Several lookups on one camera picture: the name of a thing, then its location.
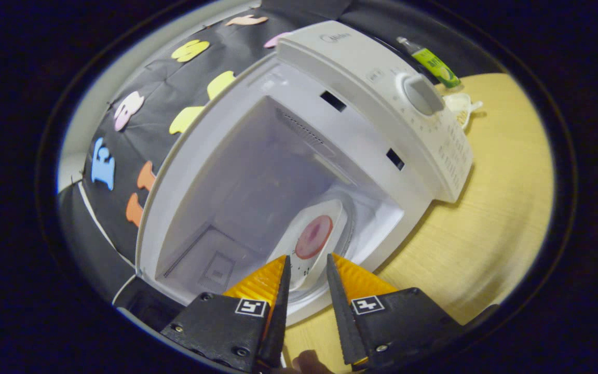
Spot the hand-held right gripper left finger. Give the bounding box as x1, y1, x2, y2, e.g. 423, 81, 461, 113
160, 255, 292, 373

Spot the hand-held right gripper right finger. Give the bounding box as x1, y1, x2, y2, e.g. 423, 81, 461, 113
326, 253, 463, 372

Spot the pink round meat slice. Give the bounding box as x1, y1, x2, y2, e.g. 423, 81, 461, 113
295, 215, 334, 260

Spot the white square food plate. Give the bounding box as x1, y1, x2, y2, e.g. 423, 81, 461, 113
267, 199, 348, 291

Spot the white microwave oven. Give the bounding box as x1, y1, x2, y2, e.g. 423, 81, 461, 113
114, 20, 473, 333

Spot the white divided grain dish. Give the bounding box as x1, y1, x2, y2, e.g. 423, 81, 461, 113
443, 92, 484, 130

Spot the black backdrop cloth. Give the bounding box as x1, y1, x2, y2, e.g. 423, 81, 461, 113
58, 0, 507, 302

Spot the green label drink bottle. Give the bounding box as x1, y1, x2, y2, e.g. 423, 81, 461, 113
397, 36, 461, 89

